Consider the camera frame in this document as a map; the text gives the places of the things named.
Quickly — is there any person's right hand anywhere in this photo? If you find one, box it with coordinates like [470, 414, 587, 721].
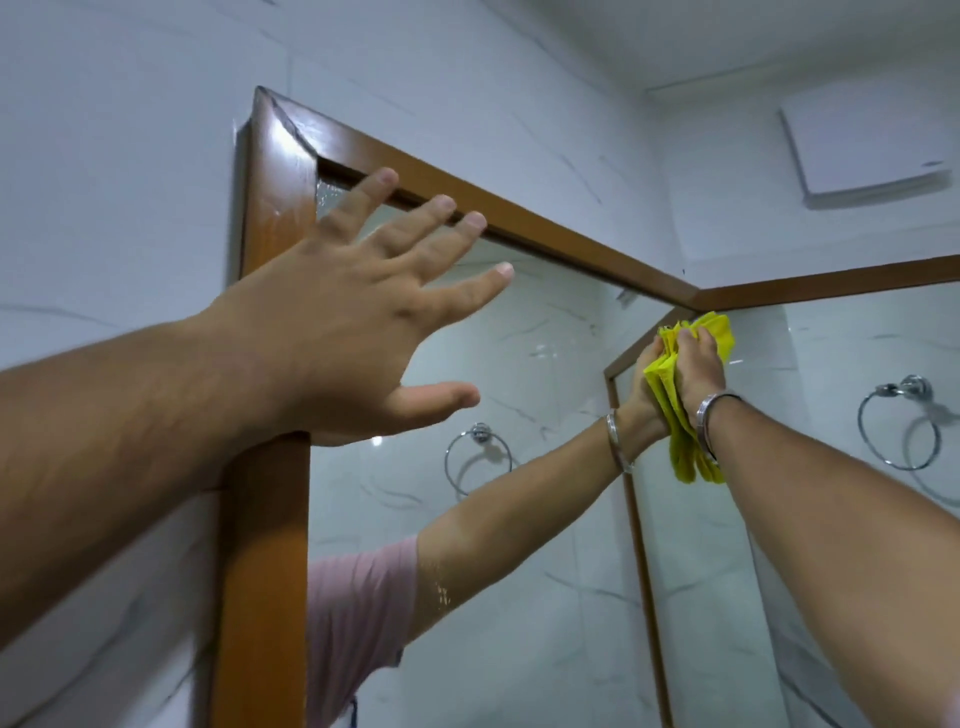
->
[673, 327, 729, 421]

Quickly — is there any person's left hand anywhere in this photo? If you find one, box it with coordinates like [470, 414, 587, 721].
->
[213, 167, 516, 449]

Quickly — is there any yellow cleaning cloth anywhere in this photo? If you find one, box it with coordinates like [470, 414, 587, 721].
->
[656, 312, 737, 485]

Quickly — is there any person's left forearm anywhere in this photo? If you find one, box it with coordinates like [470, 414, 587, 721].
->
[0, 303, 264, 650]

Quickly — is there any person's right forearm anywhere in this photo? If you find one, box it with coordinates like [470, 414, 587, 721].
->
[703, 396, 960, 728]

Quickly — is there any white ventilation cover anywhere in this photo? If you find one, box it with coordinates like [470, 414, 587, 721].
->
[778, 75, 954, 210]

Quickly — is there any steel bangle bracelet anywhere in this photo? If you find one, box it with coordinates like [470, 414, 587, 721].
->
[694, 390, 744, 465]

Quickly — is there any chrome towel ring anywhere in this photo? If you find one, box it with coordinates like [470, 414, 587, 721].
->
[857, 373, 943, 473]

